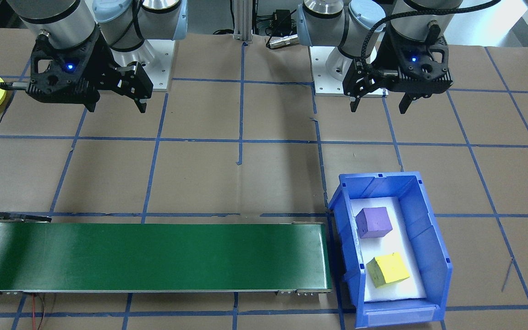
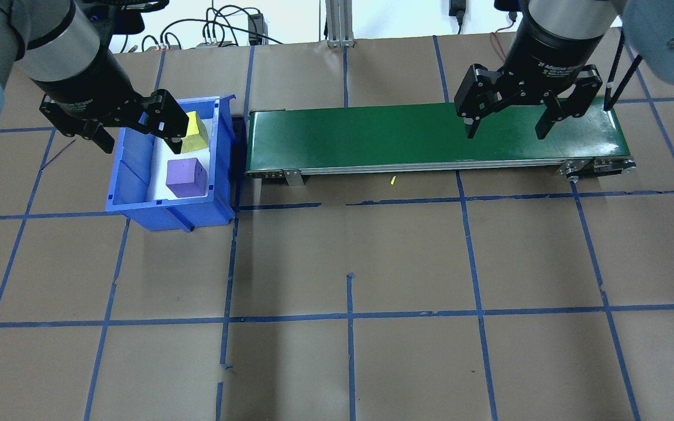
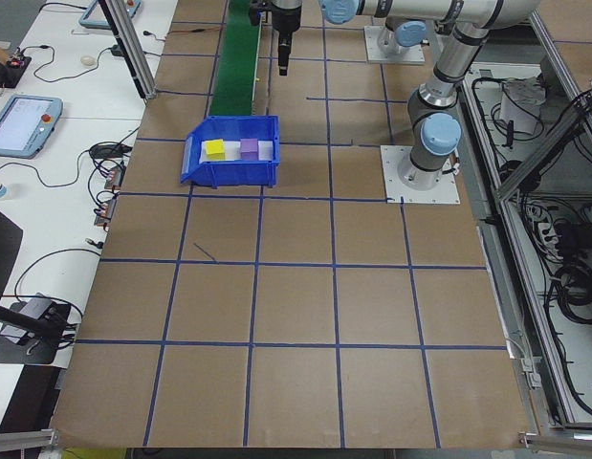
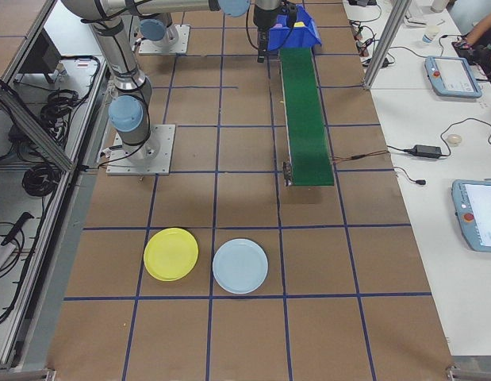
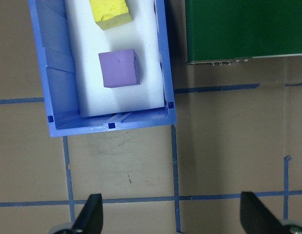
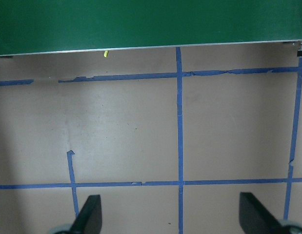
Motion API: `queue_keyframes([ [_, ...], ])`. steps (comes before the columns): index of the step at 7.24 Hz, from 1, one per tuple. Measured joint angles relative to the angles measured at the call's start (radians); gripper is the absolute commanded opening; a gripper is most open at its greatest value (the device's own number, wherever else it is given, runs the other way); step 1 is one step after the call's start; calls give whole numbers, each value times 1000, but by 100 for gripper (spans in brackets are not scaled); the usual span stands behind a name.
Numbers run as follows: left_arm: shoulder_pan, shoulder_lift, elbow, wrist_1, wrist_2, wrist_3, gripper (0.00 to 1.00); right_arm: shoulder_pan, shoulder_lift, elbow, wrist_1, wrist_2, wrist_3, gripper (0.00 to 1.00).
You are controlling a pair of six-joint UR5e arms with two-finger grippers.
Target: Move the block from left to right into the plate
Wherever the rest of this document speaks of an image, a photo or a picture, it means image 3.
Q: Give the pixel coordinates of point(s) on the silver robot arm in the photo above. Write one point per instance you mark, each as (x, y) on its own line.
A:
(444, 76)
(410, 34)

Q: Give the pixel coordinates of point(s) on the black power supply box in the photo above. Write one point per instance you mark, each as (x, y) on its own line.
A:
(570, 236)

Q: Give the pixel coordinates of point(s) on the V-shaped metal bar frame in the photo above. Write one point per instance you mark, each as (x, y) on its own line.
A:
(539, 158)

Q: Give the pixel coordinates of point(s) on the black power brick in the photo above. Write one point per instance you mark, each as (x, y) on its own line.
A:
(109, 150)

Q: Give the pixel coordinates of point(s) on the green conveyor belt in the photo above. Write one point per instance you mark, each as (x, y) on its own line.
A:
(235, 72)

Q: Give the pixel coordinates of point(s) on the aluminium upright post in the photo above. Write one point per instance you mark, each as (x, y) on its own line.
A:
(133, 52)

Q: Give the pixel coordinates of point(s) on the white power strip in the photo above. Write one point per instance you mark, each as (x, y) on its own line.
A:
(546, 232)

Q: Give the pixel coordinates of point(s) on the aluminium profile bar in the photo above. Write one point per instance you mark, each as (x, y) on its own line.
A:
(563, 439)
(23, 437)

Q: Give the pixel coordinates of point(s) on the black electronics box with lights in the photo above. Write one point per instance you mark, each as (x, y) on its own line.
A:
(20, 64)

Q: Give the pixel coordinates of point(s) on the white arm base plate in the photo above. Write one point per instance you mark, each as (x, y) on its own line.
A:
(396, 191)
(372, 52)

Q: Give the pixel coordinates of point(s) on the blue grey teach pendant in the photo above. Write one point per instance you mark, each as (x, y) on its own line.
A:
(18, 124)
(92, 16)

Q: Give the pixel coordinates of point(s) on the blue plastic storage bin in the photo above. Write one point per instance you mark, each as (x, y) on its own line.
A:
(228, 174)

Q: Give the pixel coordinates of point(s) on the silver metal box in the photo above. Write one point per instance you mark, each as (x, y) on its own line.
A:
(37, 306)

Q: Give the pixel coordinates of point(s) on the white box in frame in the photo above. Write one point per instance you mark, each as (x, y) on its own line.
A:
(520, 112)

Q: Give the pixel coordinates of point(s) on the cream round puck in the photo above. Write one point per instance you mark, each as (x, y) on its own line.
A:
(88, 60)

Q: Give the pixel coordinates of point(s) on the black flat panel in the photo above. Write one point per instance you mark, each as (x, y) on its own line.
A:
(1, 253)

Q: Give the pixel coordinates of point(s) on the small usb hub board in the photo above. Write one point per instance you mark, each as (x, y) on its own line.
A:
(115, 178)
(106, 212)

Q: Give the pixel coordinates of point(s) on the purple foam block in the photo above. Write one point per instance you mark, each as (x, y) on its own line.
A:
(249, 148)

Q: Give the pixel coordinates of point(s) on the black power adapter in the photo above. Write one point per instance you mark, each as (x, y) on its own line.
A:
(117, 50)

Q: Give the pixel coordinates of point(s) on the yellow foam block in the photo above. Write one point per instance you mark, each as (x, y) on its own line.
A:
(214, 148)

